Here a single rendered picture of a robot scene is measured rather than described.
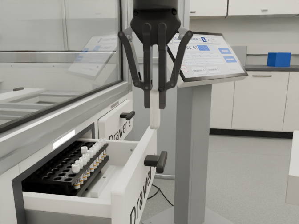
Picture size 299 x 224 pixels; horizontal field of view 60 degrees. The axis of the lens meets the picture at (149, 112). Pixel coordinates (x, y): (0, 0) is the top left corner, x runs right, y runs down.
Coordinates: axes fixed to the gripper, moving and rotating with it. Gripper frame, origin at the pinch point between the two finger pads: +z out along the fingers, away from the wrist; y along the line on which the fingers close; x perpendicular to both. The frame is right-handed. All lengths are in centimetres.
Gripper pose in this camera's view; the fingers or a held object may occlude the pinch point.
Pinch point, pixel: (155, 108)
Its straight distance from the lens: 46.9
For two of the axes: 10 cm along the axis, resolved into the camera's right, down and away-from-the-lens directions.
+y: -9.9, -0.4, 1.6
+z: 0.0, 9.7, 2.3
